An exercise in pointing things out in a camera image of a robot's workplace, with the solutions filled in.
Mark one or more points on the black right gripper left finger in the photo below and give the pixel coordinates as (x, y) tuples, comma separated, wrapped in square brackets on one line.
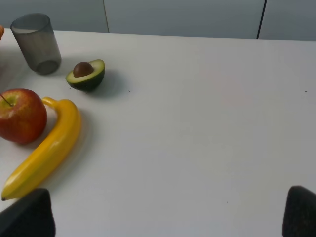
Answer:
[(30, 216)]

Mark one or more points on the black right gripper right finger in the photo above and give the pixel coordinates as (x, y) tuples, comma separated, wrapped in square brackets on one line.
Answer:
[(300, 213)]

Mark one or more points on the yellow banana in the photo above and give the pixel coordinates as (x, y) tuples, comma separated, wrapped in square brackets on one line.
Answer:
[(49, 154)]

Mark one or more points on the woven brown wicker basket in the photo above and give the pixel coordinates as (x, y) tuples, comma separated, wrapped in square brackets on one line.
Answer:
[(1, 31)]

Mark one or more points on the red apple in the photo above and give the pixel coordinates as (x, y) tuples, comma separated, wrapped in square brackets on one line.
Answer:
[(23, 116)]

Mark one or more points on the halved avocado with pit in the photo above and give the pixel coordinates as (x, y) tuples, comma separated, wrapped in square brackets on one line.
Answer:
[(86, 76)]

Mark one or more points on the grey translucent plastic cup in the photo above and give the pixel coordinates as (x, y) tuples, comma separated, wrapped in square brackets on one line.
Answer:
[(36, 39)]

